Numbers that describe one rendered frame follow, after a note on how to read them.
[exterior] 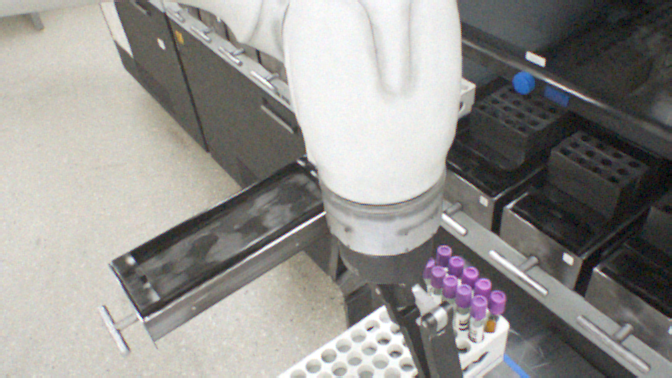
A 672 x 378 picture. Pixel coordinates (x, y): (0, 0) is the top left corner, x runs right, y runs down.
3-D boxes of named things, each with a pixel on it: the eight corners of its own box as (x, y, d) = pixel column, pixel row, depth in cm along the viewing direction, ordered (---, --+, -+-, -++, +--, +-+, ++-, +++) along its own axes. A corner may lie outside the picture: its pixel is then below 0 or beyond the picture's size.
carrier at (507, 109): (543, 155, 93) (549, 125, 89) (534, 161, 92) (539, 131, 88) (487, 123, 100) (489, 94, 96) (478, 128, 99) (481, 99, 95)
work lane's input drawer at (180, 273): (440, 109, 118) (442, 71, 112) (493, 141, 110) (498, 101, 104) (95, 307, 90) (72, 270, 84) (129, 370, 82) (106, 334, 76)
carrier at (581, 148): (630, 206, 83) (641, 175, 79) (621, 213, 82) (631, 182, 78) (561, 166, 91) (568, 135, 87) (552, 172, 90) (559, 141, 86)
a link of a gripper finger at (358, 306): (347, 304, 59) (343, 300, 59) (352, 342, 64) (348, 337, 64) (371, 289, 60) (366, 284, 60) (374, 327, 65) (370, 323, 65)
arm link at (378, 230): (368, 228, 37) (373, 286, 41) (474, 165, 41) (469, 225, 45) (293, 158, 43) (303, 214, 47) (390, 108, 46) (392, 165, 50)
